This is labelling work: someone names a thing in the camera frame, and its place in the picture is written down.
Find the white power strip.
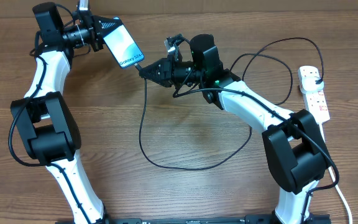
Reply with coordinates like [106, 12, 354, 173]
[298, 65, 330, 124]

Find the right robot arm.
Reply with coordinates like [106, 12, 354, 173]
[138, 34, 335, 223]

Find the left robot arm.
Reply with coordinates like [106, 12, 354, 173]
[7, 1, 113, 223]

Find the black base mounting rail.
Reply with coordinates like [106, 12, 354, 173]
[54, 214, 332, 224]

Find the Samsung Galaxy smartphone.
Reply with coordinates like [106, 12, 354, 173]
[103, 24, 145, 68]

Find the black USB charging cable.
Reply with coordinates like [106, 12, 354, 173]
[134, 37, 325, 171]

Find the white charger plug adapter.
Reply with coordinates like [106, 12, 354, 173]
[300, 76, 324, 94]

